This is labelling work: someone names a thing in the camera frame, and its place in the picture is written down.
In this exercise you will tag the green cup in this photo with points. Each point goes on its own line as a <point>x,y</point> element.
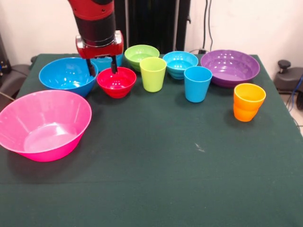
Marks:
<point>152,80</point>

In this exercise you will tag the orange cup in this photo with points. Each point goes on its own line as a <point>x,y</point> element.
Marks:
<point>248,101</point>
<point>245,116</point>

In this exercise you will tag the black equipment case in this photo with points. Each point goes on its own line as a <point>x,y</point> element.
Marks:
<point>2,59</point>

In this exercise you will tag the small green bowl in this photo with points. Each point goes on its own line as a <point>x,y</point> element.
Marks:
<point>137,53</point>

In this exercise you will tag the dark green tablecloth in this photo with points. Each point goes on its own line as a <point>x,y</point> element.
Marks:
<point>151,165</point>

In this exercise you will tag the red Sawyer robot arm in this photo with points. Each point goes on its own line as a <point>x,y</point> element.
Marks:
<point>94,11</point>

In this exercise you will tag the black pedestal column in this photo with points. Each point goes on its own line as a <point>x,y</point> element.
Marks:
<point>151,23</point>

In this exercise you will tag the small blue bowl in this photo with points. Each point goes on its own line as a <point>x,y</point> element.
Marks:
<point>104,65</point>

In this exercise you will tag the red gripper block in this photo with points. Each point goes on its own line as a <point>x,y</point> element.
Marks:
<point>101,51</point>

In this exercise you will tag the blue cup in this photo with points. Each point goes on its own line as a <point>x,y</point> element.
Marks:
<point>196,92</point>

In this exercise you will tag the large pink bowl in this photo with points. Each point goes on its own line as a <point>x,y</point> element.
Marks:
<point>47,113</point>

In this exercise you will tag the small red bowl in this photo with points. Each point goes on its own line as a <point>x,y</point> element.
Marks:
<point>116,89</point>

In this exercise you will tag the large purple bowl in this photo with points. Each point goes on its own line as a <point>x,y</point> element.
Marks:
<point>227,68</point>

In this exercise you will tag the dark grey machine base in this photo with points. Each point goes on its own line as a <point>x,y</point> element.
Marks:
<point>288,80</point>
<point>14,78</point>

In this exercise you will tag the small cyan bowl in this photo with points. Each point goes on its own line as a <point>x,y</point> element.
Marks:
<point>177,65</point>

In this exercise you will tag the large blue bowl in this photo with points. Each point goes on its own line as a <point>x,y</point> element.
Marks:
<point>61,73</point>

